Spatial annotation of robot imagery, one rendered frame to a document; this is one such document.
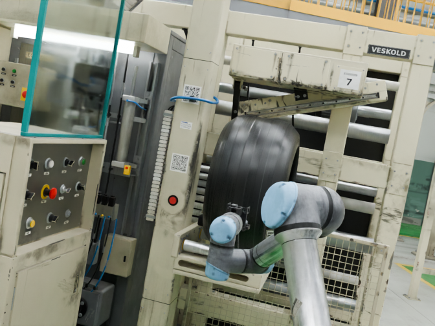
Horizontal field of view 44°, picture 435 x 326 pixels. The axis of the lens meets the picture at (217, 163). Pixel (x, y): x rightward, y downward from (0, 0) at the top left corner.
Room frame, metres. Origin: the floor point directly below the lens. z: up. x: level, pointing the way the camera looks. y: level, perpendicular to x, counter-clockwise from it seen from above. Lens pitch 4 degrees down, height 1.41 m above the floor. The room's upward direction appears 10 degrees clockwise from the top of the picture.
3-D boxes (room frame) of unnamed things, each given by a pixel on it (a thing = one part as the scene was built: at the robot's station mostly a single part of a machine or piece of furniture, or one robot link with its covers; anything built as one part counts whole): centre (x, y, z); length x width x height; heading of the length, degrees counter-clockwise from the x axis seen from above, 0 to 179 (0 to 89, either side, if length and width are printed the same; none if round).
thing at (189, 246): (2.14, -0.09, 0.90); 0.35 x 0.05 x 0.05; 78
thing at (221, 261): (1.62, -0.07, 1.00); 0.11 x 0.08 x 0.11; 119
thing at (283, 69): (2.54, -0.30, 1.71); 0.61 x 0.25 x 0.15; 78
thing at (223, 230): (1.61, -0.06, 1.10); 0.11 x 0.08 x 0.09; 168
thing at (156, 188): (2.30, 0.23, 1.19); 0.05 x 0.04 x 0.48; 168
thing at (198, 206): (2.70, 0.02, 1.05); 0.20 x 0.15 x 0.30; 78
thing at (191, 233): (2.32, 0.06, 0.90); 0.40 x 0.03 x 0.10; 168
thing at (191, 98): (2.31, 0.14, 1.50); 0.19 x 0.19 x 0.06; 78
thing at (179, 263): (2.14, -0.08, 0.84); 0.36 x 0.09 x 0.06; 78
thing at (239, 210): (1.76, -0.09, 1.11); 0.12 x 0.08 x 0.09; 168
